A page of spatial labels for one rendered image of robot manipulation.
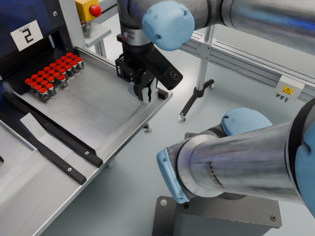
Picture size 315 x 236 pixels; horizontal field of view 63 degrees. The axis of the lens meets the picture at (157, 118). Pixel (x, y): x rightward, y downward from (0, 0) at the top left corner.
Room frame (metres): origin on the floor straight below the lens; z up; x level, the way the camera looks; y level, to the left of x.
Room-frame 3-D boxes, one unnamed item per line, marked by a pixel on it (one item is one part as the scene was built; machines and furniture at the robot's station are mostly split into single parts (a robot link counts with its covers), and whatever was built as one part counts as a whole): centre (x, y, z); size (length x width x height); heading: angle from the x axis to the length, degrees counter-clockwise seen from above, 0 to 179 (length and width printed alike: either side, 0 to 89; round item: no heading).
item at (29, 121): (0.38, 0.28, 0.91); 0.14 x 0.03 x 0.06; 55
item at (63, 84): (0.58, 0.29, 0.90); 0.02 x 0.02 x 0.05
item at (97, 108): (0.54, 0.21, 0.90); 0.34 x 0.26 x 0.04; 54
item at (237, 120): (0.33, -0.19, 0.96); 0.13 x 0.12 x 0.14; 118
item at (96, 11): (0.85, 0.22, 0.99); 0.04 x 0.04 x 0.04; 54
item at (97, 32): (0.91, 0.28, 0.87); 0.14 x 0.13 x 0.02; 54
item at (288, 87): (0.98, -0.70, 0.50); 0.12 x 0.05 x 0.09; 54
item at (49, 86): (0.54, 0.32, 0.90); 0.02 x 0.02 x 0.05
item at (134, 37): (0.50, 0.04, 1.14); 0.08 x 0.08 x 0.05
